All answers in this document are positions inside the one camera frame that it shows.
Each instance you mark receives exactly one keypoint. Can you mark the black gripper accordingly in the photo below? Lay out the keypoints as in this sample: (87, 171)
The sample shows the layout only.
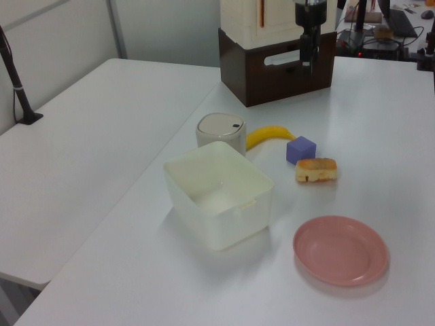
(311, 15)

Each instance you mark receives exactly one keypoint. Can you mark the small beige lidded trash can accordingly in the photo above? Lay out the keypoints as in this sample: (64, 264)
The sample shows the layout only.
(221, 130)

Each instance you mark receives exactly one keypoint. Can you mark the dark brown wooden crate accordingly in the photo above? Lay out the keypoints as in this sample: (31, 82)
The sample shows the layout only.
(268, 81)

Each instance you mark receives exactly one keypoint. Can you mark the black electronics box red light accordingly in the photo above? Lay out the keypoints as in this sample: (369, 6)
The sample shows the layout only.
(380, 49)

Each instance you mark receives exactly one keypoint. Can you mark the cream toy oven appliance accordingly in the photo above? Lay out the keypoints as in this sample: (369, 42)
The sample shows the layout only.
(244, 20)

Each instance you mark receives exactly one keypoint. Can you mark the small brown box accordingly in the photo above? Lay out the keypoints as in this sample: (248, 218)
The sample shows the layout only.
(383, 32)

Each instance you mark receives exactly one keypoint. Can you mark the yellow banana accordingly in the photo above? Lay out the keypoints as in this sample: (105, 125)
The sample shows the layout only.
(268, 131)

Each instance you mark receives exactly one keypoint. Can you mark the black laptop computer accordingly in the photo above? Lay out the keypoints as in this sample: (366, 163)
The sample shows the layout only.
(401, 20)

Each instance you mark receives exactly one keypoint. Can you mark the purple cube block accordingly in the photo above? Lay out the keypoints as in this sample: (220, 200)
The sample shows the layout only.
(300, 149)

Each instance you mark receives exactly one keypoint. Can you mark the toasted bread loaf piece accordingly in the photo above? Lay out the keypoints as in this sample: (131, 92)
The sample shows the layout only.
(316, 169)

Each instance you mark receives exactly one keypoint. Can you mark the grey computer mouse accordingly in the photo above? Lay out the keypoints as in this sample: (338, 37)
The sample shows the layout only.
(427, 14)

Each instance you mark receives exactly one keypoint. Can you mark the cream plastic storage box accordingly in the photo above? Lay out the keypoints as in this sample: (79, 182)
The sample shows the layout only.
(217, 190)

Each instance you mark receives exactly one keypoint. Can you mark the pink plastic plate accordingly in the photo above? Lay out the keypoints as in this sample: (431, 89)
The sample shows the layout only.
(340, 251)

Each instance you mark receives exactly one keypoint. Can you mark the black clamp bracket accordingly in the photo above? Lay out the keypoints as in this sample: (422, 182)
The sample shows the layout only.
(426, 56)

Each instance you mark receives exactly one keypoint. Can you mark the black camera stand pole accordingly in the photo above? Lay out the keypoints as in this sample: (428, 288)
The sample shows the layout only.
(20, 91)

